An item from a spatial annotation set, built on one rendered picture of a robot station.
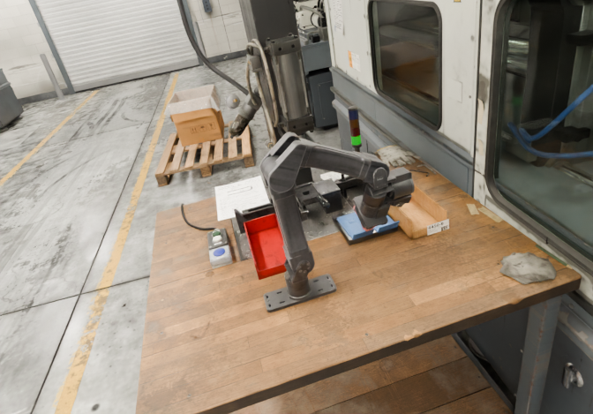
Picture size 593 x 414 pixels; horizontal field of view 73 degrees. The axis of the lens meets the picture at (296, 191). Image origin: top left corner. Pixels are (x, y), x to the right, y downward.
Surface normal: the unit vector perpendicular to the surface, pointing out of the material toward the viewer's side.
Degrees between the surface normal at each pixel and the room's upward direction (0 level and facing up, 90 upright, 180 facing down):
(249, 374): 0
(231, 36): 90
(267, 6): 90
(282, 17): 90
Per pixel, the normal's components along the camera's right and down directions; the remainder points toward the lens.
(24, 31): 0.19, 0.45
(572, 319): -0.67, -0.59
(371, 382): -0.17, -0.86
